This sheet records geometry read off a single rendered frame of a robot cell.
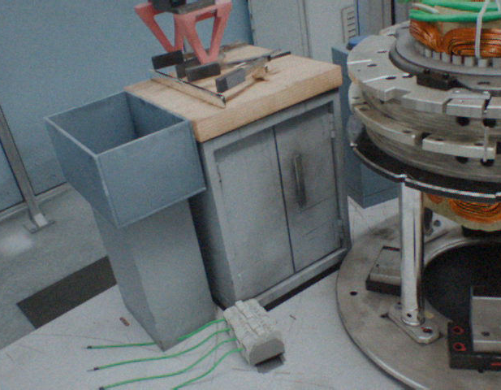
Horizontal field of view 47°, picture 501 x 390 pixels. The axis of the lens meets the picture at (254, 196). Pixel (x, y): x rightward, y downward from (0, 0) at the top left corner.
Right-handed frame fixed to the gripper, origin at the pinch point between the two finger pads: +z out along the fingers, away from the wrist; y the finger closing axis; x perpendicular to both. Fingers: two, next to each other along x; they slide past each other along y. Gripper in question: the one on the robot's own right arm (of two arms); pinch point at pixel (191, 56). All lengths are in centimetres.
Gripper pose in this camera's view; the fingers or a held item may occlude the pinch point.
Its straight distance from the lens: 73.9
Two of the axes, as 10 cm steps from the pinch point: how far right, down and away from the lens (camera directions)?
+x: 8.0, -4.1, 4.4
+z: 1.6, 8.5, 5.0
